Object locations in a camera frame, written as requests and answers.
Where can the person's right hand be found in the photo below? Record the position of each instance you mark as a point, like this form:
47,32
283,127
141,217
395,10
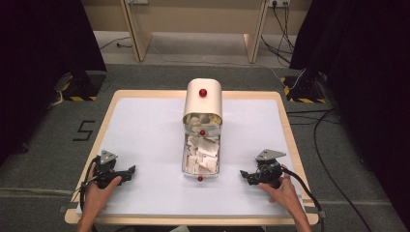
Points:
286,193

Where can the person's left hand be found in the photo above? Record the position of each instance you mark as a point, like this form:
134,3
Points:
96,198

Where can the white table sheet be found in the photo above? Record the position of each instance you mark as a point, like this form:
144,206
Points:
151,135

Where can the long clear drawer red knob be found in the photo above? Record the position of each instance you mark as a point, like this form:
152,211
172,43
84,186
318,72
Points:
190,174

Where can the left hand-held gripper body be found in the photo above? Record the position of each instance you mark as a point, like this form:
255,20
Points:
108,167

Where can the short clear drawer red knob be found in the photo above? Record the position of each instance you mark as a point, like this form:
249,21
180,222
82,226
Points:
209,130

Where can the pile of white paper scraps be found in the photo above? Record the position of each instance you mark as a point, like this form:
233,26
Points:
203,154
196,121

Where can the black stand base striped tape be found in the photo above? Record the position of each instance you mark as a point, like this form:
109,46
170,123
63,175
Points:
301,88
85,85

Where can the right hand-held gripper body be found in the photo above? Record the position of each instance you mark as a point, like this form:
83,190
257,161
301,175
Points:
269,169

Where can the black curtain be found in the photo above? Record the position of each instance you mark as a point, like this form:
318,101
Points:
42,64
370,80

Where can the light wooden desk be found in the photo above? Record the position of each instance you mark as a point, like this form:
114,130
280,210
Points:
137,35

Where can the beige box lid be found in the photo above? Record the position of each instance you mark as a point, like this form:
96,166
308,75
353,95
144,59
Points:
202,103

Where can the white wall socket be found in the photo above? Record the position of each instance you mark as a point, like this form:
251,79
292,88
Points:
278,2

